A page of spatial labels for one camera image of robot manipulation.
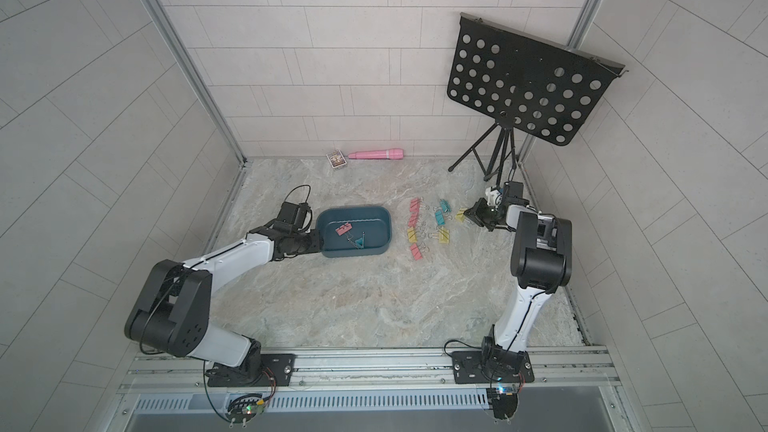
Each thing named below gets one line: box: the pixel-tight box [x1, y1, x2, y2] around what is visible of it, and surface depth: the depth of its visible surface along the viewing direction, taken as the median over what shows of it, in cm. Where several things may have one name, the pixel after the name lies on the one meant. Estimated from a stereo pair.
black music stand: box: [447, 12, 629, 185], surface depth 79 cm
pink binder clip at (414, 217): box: [408, 207, 420, 228], surface depth 101 cm
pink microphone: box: [348, 148, 405, 160], surface depth 118 cm
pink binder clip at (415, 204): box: [410, 197, 421, 213], surface depth 104 cm
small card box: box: [326, 150, 347, 168], surface depth 118 cm
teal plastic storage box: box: [316, 206, 393, 258], surface depth 97 cm
